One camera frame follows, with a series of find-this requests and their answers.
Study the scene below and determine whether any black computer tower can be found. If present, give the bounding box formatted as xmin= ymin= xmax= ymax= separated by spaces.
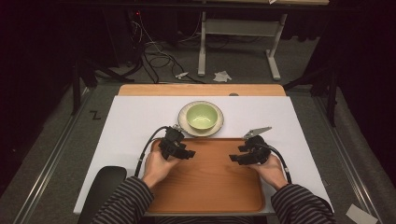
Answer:
xmin=102 ymin=8 xmax=145 ymax=68

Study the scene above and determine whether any white table mat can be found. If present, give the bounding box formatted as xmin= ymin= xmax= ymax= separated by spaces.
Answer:
xmin=73 ymin=94 xmax=334 ymax=217

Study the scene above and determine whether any hand-held gripper black cable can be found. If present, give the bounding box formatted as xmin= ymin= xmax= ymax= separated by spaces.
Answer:
xmin=262 ymin=143 xmax=293 ymax=185
xmin=134 ymin=125 xmax=171 ymax=179

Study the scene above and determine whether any left hand-held gripper black cable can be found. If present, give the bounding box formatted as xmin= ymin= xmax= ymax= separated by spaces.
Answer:
xmin=134 ymin=125 xmax=171 ymax=179

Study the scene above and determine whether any cream plate with dark rim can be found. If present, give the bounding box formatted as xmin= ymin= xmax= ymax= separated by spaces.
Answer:
xmin=177 ymin=100 xmax=225 ymax=138

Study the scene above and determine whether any white paper sheet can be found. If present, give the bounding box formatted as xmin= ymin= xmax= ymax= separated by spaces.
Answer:
xmin=345 ymin=203 xmax=379 ymax=224

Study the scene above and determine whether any light green bowl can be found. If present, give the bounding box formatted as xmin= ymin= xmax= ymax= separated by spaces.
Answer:
xmin=185 ymin=103 xmax=219 ymax=131

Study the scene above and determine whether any tangle of floor cables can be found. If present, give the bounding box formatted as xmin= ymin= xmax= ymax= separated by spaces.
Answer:
xmin=130 ymin=12 xmax=207 ymax=85

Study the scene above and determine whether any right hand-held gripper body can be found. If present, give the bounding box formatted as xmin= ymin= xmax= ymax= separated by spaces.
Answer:
xmin=242 ymin=126 xmax=273 ymax=166

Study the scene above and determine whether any brown wooden tray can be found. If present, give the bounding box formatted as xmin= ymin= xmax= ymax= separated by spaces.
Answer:
xmin=147 ymin=137 xmax=266 ymax=215

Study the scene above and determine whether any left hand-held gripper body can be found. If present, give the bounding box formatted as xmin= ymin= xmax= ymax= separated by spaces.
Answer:
xmin=158 ymin=124 xmax=189 ymax=161

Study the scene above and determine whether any black metal stand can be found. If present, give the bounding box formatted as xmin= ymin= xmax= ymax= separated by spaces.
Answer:
xmin=70 ymin=57 xmax=135 ymax=117
xmin=282 ymin=60 xmax=340 ymax=128

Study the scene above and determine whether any white metal desk frame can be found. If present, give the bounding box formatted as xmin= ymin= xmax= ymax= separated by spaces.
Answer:
xmin=197 ymin=10 xmax=290 ymax=82

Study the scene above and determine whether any metal floor rail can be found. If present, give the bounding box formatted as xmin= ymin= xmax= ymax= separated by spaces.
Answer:
xmin=312 ymin=95 xmax=385 ymax=224
xmin=12 ymin=87 xmax=95 ymax=224

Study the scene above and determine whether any crumpled white paper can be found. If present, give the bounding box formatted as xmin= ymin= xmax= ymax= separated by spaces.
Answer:
xmin=213 ymin=70 xmax=233 ymax=84

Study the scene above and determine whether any right hand-held gripper black cable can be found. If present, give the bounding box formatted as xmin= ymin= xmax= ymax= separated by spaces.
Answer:
xmin=262 ymin=143 xmax=293 ymax=185

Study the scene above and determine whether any person's right hand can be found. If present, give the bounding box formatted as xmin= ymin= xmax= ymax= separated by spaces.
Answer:
xmin=247 ymin=153 xmax=290 ymax=191

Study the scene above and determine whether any wooden table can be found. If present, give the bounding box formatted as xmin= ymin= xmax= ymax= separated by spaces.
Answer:
xmin=118 ymin=83 xmax=287 ymax=97

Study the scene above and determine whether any black chair back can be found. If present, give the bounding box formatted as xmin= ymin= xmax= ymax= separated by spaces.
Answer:
xmin=77 ymin=165 xmax=128 ymax=224

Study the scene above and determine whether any person's left hand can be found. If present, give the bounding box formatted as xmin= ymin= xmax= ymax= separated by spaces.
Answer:
xmin=142 ymin=150 xmax=185 ymax=189

